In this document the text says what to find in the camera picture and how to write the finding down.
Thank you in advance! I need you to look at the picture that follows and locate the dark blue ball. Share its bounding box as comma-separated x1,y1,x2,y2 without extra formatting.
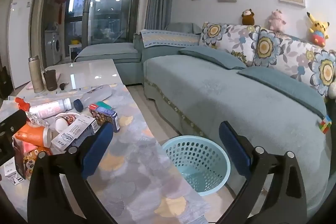
73,84,113,112

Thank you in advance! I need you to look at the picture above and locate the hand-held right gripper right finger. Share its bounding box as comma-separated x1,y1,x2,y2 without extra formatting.
219,121,307,224

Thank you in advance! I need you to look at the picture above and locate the teal sofa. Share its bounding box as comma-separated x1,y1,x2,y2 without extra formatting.
74,22,336,214

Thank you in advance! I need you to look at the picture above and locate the crumpled foil wrapper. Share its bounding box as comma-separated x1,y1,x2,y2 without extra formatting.
26,111,50,127

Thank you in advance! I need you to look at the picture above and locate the orange cup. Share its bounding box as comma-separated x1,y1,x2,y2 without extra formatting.
14,124,52,147

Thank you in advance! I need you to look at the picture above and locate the pink pig plush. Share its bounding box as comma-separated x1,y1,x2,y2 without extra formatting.
267,9,287,32

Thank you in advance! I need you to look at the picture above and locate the red plastic piece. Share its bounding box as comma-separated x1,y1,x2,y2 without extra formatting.
15,97,31,112

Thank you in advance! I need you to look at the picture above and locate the teal pillow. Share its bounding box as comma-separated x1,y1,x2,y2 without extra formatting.
165,22,203,34

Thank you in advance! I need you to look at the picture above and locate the white paper box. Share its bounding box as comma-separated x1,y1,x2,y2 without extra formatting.
50,113,102,153

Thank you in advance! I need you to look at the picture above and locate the red orange snack packet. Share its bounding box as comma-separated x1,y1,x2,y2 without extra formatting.
13,138,53,180

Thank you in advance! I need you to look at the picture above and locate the beige thermos flask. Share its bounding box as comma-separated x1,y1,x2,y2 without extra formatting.
28,55,45,93

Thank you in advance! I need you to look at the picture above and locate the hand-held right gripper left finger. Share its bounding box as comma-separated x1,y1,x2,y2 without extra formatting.
27,122,114,224

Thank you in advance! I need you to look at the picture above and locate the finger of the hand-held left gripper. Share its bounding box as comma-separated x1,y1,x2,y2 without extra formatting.
0,135,14,167
0,109,28,137

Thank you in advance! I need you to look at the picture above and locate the white washing machine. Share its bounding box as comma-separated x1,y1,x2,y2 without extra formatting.
44,31,64,65

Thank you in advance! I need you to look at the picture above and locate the brown cup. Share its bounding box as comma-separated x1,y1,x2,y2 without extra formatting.
42,69,58,92

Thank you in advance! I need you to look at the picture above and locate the red hanging knot decoration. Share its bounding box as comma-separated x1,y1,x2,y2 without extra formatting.
54,0,69,25

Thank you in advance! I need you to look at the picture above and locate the floral cushion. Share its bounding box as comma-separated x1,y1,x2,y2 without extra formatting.
310,49,336,99
252,27,320,83
199,21,261,67

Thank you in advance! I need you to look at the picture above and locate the grey patterned table mat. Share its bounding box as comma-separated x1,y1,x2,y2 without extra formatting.
0,83,211,224

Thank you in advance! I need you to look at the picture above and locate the light blue plastic basket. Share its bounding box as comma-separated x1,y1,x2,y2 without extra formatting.
161,135,232,197

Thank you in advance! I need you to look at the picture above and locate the white stool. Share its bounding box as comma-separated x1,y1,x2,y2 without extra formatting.
68,43,83,60

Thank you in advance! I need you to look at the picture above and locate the small white carton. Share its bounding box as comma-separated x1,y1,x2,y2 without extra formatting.
4,160,27,186

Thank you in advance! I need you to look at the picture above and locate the yellow plush toy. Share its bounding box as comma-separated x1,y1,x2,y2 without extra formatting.
306,12,330,47

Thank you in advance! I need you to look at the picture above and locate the sliding glass door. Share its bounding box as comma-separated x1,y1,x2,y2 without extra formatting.
41,0,145,63

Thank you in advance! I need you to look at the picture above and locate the teal flat cushion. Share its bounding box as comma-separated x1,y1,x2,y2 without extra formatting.
178,46,247,70
237,67,327,119

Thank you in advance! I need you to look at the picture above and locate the white bottle with pink label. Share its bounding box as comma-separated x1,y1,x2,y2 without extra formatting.
29,98,72,120

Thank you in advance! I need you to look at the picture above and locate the black guitar bag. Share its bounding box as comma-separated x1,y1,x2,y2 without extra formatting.
0,66,14,99

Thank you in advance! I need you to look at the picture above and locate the dark patterned box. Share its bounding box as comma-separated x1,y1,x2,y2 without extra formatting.
88,103,120,133

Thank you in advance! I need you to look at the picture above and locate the white refrigerator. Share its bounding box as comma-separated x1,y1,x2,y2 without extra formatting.
8,0,37,89

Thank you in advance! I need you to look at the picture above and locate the striped sofa armrest cover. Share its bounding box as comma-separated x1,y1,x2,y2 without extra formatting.
140,29,201,49

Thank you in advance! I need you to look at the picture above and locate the colourful puzzle cube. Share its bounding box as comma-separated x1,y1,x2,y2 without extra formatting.
318,115,333,135

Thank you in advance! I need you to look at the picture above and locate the red and white round container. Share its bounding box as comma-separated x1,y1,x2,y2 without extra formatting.
54,112,81,133

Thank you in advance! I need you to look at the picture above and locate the brown monkey plush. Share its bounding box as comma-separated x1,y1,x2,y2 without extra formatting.
241,9,257,26

